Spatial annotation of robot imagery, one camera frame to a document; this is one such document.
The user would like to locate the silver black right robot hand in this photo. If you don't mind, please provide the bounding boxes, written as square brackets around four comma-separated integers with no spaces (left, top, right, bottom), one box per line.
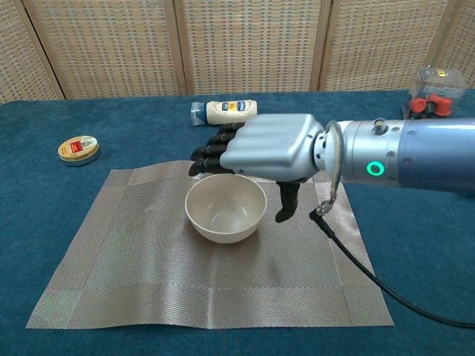
[188,113,327,223]

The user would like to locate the white bowl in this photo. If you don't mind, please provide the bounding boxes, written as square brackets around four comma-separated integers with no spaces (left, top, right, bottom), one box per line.
[184,173,267,245]

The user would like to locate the brown woven placemat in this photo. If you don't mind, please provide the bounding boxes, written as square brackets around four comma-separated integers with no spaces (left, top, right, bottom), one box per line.
[25,159,394,330]

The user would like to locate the mayonnaise squeeze bottle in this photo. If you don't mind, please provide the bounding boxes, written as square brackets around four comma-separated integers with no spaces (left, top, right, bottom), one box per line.
[190,99,259,128]

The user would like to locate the woven bamboo folding screen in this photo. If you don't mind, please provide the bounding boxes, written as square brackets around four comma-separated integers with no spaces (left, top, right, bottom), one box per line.
[0,0,475,105]

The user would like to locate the clear box with red parts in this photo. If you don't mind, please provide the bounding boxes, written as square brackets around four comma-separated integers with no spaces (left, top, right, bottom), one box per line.
[402,65,468,120]

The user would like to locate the round yellow tin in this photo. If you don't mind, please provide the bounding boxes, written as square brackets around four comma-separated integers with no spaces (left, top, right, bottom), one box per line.
[57,135,101,168]

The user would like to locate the blue felt table cover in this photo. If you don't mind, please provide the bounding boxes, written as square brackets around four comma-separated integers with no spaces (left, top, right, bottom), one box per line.
[0,88,475,356]

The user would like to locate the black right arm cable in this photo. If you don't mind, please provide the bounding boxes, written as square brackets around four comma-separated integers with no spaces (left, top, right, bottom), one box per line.
[309,206,475,329]

